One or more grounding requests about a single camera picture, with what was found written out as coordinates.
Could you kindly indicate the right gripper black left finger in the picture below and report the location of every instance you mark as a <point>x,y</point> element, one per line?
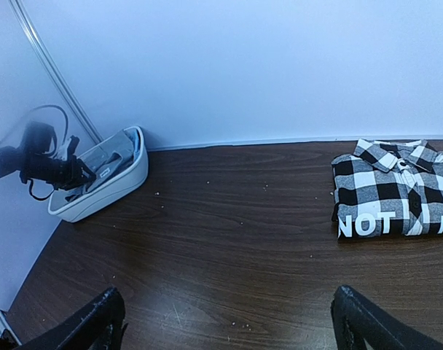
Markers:
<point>97,325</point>

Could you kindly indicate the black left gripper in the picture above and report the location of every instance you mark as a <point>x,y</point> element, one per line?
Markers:
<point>63,173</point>

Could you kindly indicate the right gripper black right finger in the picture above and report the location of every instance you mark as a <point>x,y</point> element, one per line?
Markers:
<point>359,323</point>

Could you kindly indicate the grey long sleeve shirt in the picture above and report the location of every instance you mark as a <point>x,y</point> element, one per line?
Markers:
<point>108,160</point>

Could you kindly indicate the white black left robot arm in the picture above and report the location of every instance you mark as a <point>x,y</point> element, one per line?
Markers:
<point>37,134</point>

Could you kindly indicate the white plastic laundry basket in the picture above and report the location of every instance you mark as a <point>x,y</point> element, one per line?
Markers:
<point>117,187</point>

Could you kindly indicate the black white plaid folded shirt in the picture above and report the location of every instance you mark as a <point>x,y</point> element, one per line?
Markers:
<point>384,188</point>

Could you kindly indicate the silver left corner post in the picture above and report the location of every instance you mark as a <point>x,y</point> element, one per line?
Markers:
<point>53,71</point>

